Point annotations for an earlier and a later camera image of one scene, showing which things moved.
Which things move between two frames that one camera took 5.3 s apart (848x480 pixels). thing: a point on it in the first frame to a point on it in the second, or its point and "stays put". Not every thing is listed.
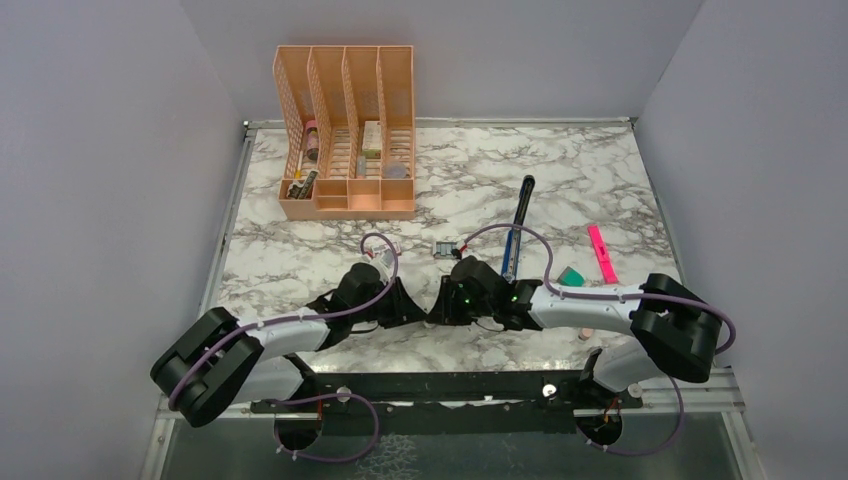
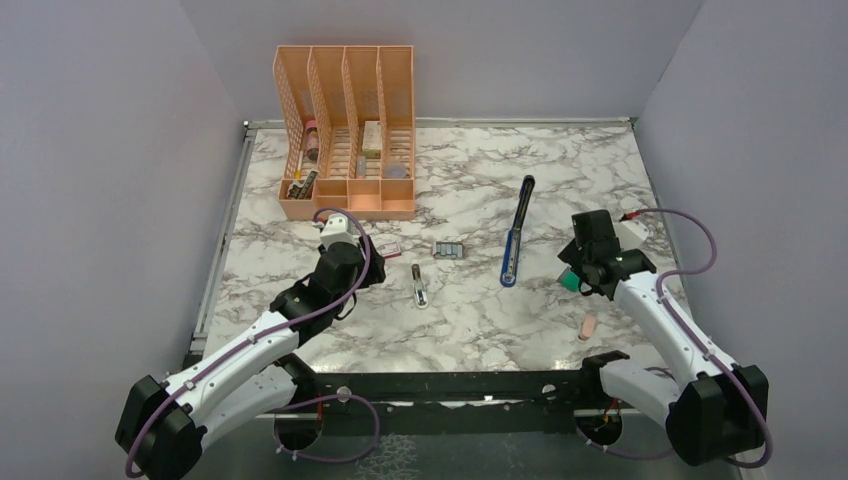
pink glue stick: x=312 y=139 stays put
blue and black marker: x=513 y=240 stays put
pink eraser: x=586 y=334 stays put
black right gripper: x=444 y=311 to x=573 y=255
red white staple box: x=382 y=249 stays put
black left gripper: x=403 y=308 to x=377 y=273
